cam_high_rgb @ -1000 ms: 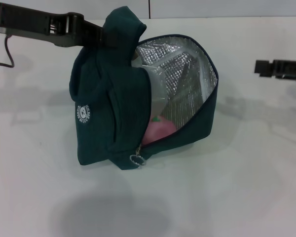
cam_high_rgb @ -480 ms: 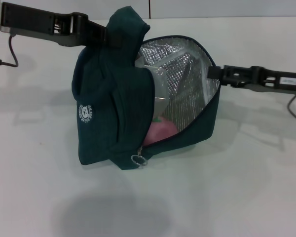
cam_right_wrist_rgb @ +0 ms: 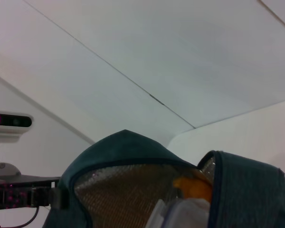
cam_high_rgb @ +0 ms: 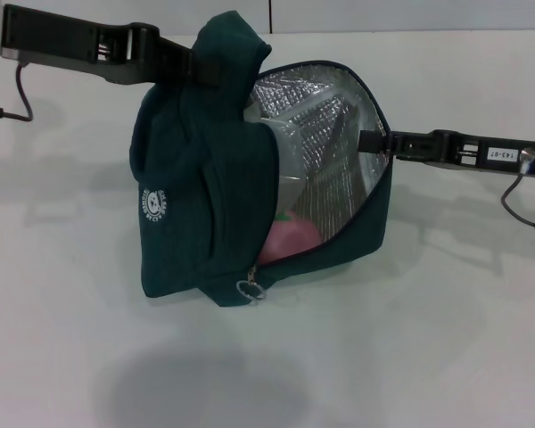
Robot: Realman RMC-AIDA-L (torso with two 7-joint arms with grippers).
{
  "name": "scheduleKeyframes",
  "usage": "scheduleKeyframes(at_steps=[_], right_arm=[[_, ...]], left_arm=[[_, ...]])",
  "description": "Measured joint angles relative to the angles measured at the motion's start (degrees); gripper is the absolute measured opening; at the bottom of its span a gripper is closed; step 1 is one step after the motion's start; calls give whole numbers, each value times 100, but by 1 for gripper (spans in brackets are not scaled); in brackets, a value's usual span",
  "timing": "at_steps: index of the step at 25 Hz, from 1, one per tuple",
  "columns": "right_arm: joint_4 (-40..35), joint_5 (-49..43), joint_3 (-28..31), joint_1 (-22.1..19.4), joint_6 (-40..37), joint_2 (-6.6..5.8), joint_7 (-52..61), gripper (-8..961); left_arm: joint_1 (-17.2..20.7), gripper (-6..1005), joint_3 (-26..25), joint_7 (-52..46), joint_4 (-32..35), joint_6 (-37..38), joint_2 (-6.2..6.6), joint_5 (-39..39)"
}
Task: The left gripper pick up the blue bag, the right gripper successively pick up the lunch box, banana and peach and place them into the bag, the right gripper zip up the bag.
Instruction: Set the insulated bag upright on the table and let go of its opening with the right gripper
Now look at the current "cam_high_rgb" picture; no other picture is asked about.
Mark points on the dark teal insulated lunch bag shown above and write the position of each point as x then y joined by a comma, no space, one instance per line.
196,178

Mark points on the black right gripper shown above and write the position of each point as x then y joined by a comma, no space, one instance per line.
472,153

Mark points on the pink toy peach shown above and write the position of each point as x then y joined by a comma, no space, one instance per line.
294,236

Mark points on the clear plastic blue-rimmed food container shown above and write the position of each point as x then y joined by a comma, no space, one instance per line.
290,147

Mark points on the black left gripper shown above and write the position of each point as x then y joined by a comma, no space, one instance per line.
62,49

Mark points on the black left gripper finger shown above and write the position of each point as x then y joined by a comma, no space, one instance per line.
205,76

